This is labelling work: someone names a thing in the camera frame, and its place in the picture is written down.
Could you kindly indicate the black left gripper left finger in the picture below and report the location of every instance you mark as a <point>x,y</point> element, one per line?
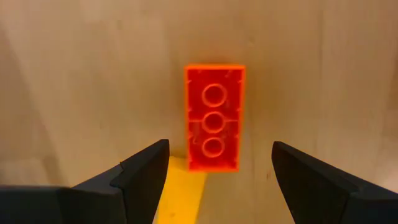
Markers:
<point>136,186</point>

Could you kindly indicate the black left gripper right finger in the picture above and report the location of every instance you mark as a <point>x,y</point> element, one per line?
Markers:
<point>317,193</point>

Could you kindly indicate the yellow block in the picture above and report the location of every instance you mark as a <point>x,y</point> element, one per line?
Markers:
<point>180,193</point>

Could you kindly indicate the long orange block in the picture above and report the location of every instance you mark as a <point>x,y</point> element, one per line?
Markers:
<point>214,121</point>

